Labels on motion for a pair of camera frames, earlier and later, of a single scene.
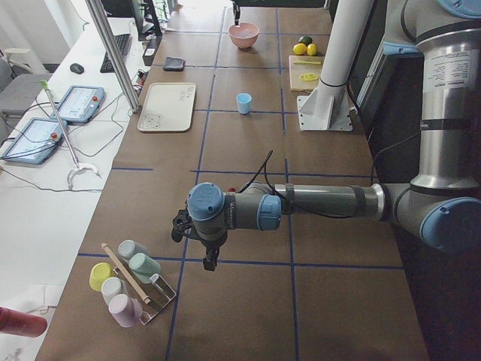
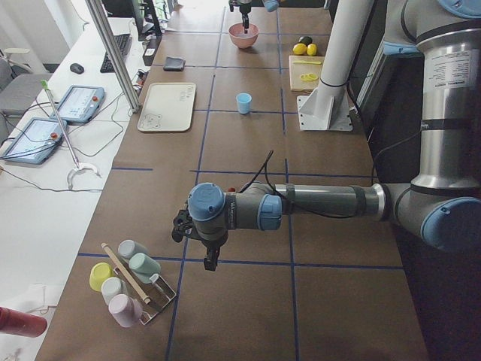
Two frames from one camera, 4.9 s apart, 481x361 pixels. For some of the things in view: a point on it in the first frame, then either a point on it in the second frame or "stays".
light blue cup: [243, 100] stays
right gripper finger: [237, 13] to [245, 7]
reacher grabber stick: [78, 167] stays
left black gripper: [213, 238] stays
